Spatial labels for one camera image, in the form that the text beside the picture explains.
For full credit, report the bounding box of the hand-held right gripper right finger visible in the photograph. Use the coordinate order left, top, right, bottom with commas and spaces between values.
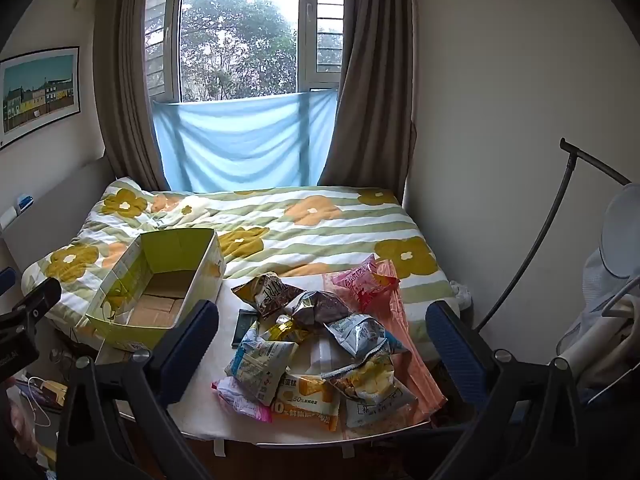
425, 301, 593, 480

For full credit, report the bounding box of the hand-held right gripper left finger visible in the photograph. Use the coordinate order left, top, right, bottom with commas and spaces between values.
56, 299, 221, 480

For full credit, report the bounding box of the brown yellow striped snack packet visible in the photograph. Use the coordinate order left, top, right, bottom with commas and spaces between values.
231, 272, 306, 321

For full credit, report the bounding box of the yellow green cardboard box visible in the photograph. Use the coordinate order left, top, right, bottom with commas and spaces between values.
75, 228, 227, 353

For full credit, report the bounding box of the gold yellow snack packet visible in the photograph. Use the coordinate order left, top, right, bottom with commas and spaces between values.
260, 314, 313, 346

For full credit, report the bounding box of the silver purple snack packet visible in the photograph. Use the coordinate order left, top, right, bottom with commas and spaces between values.
291, 290, 353, 341

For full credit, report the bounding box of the dark green flat packet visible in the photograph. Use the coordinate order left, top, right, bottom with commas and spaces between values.
231, 308, 261, 350

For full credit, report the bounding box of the pink plastic bag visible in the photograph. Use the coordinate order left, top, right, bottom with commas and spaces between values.
322, 260, 448, 418

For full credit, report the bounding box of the crumpled white paper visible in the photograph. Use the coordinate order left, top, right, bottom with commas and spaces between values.
450, 282, 473, 311

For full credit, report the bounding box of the pale blue snack packet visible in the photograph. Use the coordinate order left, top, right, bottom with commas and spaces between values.
224, 321, 300, 395

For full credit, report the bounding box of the small pink white packet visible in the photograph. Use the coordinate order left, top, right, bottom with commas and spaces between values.
212, 376, 273, 423

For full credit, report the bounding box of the white yellow chip packet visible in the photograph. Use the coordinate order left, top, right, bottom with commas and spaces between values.
320, 352, 418, 430

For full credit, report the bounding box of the white headboard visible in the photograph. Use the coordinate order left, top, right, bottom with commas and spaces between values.
0, 160, 108, 261

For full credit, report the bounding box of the pink snack packet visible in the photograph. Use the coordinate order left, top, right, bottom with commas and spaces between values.
325, 255, 401, 313

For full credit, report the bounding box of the orange snack packet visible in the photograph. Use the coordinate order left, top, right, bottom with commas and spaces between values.
270, 374, 343, 433

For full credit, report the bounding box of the floral striped blanket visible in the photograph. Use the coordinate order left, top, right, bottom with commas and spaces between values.
21, 177, 461, 331

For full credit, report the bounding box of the framed house picture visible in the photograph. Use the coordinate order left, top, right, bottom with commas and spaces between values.
0, 46, 81, 151

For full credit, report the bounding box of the white round disc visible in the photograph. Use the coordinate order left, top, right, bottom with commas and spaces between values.
597, 182, 640, 281

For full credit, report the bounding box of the light blue cloth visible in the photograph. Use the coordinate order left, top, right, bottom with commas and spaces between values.
151, 87, 338, 193

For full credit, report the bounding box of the brown curtain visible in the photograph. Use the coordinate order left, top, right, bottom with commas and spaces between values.
92, 0, 168, 193
317, 0, 418, 206

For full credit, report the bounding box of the black curved pole stand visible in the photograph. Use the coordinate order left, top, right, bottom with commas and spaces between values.
472, 137, 633, 333

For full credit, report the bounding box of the window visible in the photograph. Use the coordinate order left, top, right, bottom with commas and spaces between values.
144, 0, 346, 103

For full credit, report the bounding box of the white cable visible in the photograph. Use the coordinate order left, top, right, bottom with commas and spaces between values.
27, 375, 66, 428

